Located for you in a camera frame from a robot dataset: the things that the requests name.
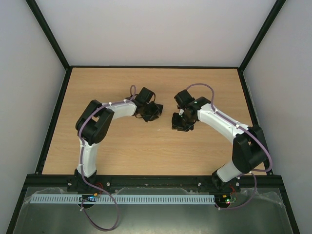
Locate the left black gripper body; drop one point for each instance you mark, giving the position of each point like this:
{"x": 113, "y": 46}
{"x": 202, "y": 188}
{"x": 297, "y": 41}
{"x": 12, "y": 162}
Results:
{"x": 150, "y": 112}

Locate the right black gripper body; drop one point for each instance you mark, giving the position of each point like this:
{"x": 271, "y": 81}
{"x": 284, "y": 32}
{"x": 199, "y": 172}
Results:
{"x": 180, "y": 122}

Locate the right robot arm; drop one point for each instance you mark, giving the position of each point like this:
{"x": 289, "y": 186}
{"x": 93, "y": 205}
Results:
{"x": 249, "y": 148}

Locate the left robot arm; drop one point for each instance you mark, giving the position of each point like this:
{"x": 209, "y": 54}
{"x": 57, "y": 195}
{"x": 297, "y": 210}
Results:
{"x": 93, "y": 125}

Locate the right control board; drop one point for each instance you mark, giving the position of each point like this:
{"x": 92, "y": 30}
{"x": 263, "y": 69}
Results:
{"x": 226, "y": 199}

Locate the control board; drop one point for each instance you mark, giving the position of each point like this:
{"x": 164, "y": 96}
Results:
{"x": 226, "y": 199}
{"x": 89, "y": 197}

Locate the left control board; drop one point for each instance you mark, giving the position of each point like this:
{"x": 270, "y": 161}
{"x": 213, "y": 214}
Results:
{"x": 89, "y": 197}

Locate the light blue slotted cable duct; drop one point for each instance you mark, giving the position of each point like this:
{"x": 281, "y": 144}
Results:
{"x": 126, "y": 199}

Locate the black aluminium frame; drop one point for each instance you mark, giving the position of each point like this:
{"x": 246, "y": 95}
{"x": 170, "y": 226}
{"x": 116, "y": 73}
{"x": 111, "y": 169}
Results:
{"x": 200, "y": 183}

